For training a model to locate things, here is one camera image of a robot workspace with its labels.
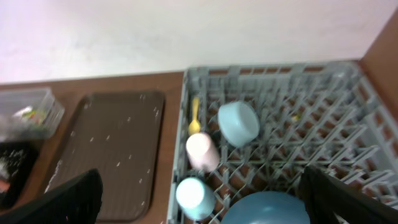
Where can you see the yellow plastic spoon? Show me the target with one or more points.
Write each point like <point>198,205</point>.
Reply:
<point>195,126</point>

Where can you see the light blue plastic cup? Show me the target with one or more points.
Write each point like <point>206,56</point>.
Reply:
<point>195,198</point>

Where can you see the dark brown serving tray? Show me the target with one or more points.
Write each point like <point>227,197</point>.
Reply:
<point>118,134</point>

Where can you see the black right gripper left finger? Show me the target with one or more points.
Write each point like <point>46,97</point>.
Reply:
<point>78,200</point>

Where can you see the yellow green snack wrapper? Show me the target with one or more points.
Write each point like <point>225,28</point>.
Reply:
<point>31,115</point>

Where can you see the grey dishwasher rack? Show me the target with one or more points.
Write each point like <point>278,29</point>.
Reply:
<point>325,114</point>

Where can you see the light blue bowl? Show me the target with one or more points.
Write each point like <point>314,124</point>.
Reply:
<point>238,122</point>

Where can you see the dark blue plate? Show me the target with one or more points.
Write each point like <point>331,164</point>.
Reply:
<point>269,207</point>

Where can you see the clear plastic waste bin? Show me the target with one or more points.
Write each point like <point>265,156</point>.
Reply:
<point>14,129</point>

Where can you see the orange carrot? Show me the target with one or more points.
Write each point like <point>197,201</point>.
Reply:
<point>4,186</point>

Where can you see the pink plastic cup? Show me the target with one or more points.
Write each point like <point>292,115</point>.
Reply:
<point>202,153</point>

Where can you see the black food waste tray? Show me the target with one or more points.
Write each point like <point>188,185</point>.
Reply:
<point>17,161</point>

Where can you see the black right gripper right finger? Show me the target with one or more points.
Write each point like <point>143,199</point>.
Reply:
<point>326,198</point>

